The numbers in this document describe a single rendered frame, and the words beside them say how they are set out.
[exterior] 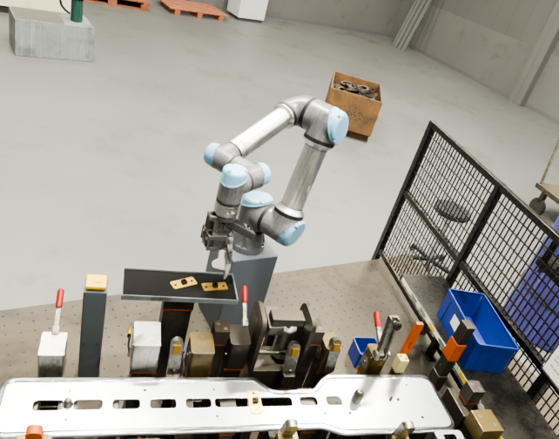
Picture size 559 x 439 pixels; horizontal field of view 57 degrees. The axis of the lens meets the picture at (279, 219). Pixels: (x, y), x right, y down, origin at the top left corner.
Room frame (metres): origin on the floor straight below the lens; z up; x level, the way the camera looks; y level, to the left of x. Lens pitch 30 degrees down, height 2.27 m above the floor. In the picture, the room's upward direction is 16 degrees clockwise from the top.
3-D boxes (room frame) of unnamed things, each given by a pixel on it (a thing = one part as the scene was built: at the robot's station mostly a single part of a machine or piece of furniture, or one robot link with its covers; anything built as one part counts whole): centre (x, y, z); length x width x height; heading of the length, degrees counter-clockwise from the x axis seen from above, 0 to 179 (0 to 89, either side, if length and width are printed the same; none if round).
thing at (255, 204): (1.73, 0.10, 1.27); 0.13 x 0.12 x 0.14; 62
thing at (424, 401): (1.06, -0.07, 1.00); 1.38 x 0.22 x 0.02; 111
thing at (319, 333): (1.36, -0.22, 0.91); 0.07 x 0.05 x 0.42; 21
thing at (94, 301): (1.22, 0.49, 0.92); 0.08 x 0.08 x 0.44; 21
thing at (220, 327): (1.24, 0.08, 0.90); 0.05 x 0.05 x 0.40; 21
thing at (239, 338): (1.27, 0.02, 0.89); 0.12 x 0.07 x 0.38; 21
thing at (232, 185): (1.34, 0.16, 1.55); 0.09 x 0.08 x 0.11; 152
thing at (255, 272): (1.74, 0.10, 0.90); 0.20 x 0.20 x 0.40; 37
